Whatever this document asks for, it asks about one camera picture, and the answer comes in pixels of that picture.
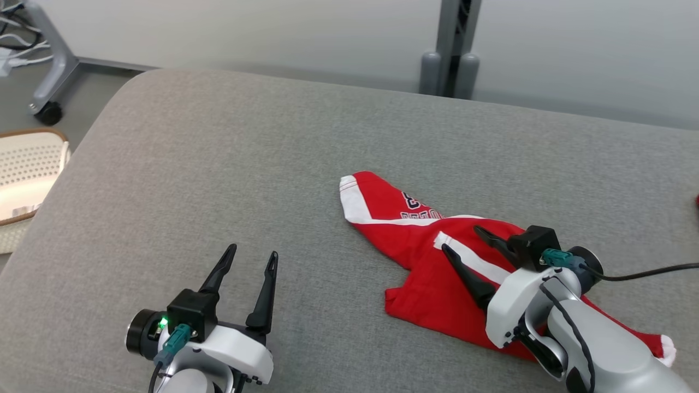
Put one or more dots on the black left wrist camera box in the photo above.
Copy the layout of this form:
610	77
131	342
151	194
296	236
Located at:
191	311

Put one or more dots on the grey fabric sofa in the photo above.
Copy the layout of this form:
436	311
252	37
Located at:
218	191

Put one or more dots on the cream perforated laundry basket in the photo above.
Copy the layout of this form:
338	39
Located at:
27	169

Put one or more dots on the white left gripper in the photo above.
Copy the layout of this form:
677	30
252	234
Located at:
240	355

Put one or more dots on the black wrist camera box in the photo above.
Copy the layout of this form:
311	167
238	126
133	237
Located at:
191	311
532	245

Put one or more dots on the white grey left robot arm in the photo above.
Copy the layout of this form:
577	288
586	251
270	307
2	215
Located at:
188	382

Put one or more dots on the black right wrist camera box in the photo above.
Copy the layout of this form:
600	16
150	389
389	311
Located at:
532	245

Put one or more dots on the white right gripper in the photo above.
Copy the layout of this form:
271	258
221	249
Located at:
519	300

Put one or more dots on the white power strip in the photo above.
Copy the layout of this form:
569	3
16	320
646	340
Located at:
4	63

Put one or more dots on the grey partition post twin feet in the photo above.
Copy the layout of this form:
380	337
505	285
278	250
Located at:
449	49

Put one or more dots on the red white sports garment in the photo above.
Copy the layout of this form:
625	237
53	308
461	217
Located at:
426	284

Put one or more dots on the grey partition frame with caster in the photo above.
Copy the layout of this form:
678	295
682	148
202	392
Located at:
57	60

